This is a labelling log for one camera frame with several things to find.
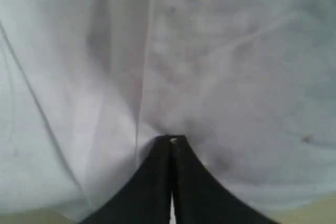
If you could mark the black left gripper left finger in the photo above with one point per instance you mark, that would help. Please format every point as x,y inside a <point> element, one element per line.
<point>146,197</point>

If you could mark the white t-shirt red lettering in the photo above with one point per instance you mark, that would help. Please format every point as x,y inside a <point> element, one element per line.
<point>87,85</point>

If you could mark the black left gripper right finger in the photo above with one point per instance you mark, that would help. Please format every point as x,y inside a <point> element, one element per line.
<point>199,198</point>

